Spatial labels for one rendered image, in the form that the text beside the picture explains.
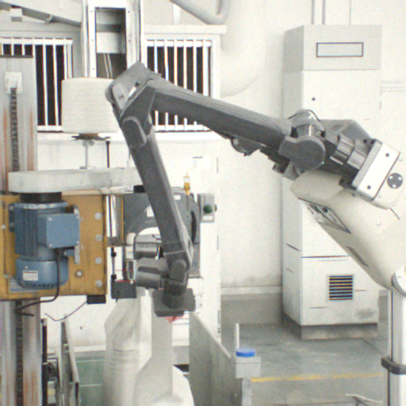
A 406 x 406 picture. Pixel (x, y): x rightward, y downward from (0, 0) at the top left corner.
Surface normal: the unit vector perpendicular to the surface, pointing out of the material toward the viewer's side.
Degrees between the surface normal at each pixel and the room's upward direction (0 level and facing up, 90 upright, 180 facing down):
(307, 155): 116
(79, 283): 90
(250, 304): 90
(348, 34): 90
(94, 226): 90
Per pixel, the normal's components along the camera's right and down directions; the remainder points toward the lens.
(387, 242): 0.50, 0.49
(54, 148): 0.18, 0.09
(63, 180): 0.75, 0.06
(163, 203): -0.04, 0.51
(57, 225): 0.57, 0.07
